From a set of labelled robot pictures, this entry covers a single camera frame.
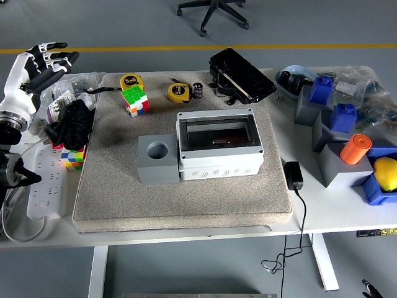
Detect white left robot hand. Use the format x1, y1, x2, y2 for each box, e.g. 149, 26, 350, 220
0, 42, 80, 116

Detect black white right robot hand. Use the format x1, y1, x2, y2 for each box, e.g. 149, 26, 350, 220
361, 278, 378, 298

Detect transparent hinged box lid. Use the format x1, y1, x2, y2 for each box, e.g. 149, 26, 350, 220
181, 115, 259, 149

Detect grey plastic junction box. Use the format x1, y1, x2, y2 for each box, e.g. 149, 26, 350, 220
176, 108, 264, 181

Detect white blue circuit breaker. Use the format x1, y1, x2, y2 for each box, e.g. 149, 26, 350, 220
27, 116, 50, 139

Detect white table leg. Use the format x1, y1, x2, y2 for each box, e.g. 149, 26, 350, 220
88, 246, 109, 298
311, 233, 339, 292

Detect black table control panel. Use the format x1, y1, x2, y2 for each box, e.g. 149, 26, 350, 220
355, 228, 397, 238

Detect black cloth bundle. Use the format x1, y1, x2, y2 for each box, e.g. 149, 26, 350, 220
45, 99, 96, 150

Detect clear plastic bags with parts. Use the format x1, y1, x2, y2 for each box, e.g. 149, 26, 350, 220
40, 71, 106, 125

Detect small colourful puzzle cube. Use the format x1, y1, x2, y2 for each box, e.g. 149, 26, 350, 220
60, 145, 87, 171

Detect blue plastic bin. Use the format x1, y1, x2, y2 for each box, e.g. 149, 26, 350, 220
359, 145, 397, 206

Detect white power strip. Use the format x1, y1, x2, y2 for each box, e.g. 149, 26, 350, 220
26, 145, 68, 220

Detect yellow tape measure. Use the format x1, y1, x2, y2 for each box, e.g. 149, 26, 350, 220
120, 73, 144, 93
167, 83, 192, 104

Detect large colourful puzzle cube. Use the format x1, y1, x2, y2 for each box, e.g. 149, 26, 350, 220
120, 86, 150, 118

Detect yellow lemon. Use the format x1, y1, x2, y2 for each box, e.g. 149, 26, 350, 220
372, 156, 397, 192

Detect grey block holder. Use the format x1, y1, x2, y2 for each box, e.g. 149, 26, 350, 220
293, 85, 336, 127
311, 110, 360, 153
318, 142, 375, 189

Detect black power adapter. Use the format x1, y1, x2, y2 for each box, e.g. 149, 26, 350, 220
283, 161, 305, 191

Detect grey block with round hole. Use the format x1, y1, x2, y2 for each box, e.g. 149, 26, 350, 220
137, 134, 180, 186

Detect blue plastic block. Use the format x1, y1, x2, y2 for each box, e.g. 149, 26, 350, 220
328, 103, 358, 133
308, 76, 334, 105

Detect grey-brown mat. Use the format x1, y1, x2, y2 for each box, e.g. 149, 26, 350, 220
73, 71, 294, 233

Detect clear bags of electronic components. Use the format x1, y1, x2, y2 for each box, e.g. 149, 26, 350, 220
316, 65, 397, 137

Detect black office chair base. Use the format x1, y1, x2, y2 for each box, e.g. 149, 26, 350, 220
176, 0, 251, 38

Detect light blue dish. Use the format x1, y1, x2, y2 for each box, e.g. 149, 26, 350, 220
275, 65, 320, 101

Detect black strap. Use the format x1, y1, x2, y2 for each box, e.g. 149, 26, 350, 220
82, 86, 122, 96

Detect black adapter cord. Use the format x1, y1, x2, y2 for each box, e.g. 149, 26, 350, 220
261, 187, 308, 298

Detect white power cable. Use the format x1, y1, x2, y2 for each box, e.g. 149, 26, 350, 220
0, 141, 52, 243

